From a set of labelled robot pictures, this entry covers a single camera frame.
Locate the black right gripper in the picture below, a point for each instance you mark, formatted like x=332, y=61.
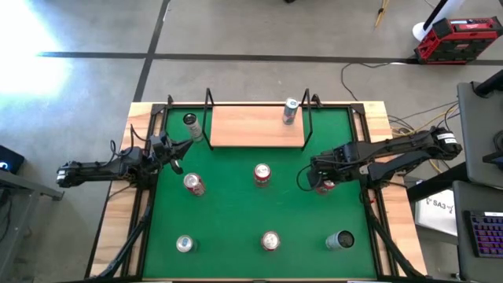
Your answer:
x=334, y=167

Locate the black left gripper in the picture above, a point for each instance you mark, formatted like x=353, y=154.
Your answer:
x=162, y=154

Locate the red soda can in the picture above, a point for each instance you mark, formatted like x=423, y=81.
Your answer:
x=326, y=187

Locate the Coca-Cola can white script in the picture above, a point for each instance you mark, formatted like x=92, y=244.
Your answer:
x=194, y=184

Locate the white Celsius can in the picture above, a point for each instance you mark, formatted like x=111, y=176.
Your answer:
x=338, y=240
x=193, y=129

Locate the red Fanta can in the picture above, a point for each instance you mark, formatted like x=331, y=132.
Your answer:
x=262, y=175

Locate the blue silver Red Bull can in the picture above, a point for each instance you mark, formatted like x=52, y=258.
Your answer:
x=290, y=114
x=184, y=243

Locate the Coca-Cola can dark figure print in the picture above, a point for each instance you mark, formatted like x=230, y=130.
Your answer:
x=270, y=241

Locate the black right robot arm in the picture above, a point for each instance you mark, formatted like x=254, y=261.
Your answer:
x=397, y=151

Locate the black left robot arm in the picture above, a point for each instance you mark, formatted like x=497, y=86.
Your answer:
x=94, y=170

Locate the green table mat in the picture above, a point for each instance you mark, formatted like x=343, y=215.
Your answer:
x=236, y=212

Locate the white paper sign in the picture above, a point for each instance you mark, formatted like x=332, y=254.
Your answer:
x=434, y=212

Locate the grey desk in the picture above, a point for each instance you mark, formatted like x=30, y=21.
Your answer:
x=477, y=118

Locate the black device blue light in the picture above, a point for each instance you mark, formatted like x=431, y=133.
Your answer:
x=9, y=159

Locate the grey side table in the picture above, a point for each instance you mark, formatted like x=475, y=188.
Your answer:
x=15, y=204

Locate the black computer keyboard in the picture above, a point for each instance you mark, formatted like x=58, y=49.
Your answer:
x=487, y=236

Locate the yellow sticks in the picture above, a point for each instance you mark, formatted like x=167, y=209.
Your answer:
x=381, y=13

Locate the white floor stand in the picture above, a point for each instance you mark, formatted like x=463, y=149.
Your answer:
x=420, y=32

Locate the dark desk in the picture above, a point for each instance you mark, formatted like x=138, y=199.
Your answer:
x=479, y=271

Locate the red black tool box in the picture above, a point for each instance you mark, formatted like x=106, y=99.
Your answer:
x=460, y=43

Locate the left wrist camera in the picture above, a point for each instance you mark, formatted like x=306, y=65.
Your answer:
x=159, y=139

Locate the wooden shelf black metal frame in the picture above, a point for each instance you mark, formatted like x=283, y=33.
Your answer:
x=251, y=126

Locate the black metal table frame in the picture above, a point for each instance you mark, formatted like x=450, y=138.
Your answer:
x=377, y=251

